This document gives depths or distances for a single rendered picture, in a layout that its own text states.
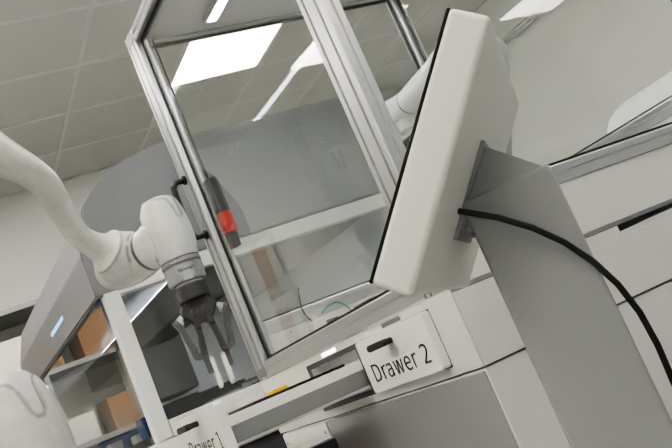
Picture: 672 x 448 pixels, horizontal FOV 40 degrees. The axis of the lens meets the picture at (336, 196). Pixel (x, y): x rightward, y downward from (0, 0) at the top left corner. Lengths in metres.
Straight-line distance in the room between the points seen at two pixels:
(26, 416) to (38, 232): 4.83
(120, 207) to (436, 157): 2.00
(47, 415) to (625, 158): 1.20
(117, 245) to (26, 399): 0.60
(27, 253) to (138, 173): 3.47
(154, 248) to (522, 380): 0.87
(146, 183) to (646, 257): 1.63
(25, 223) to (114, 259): 4.31
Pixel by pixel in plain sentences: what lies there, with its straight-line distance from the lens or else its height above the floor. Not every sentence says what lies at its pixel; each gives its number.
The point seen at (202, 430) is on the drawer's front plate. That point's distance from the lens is 1.95.
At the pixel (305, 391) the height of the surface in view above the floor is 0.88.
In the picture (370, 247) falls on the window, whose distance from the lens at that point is 1.82.
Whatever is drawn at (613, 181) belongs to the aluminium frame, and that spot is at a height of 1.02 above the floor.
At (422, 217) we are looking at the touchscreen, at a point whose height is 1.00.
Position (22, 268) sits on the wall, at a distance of 6.34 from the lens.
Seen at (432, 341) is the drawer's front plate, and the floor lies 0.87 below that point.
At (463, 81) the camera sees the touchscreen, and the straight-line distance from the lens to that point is 0.99.
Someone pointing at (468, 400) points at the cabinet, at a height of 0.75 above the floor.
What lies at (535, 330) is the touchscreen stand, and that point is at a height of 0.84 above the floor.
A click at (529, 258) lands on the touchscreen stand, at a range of 1.15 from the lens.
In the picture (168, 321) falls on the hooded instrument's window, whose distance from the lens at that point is 2.85.
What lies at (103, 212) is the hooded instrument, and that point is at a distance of 2.88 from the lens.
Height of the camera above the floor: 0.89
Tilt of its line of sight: 10 degrees up
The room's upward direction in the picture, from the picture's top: 23 degrees counter-clockwise
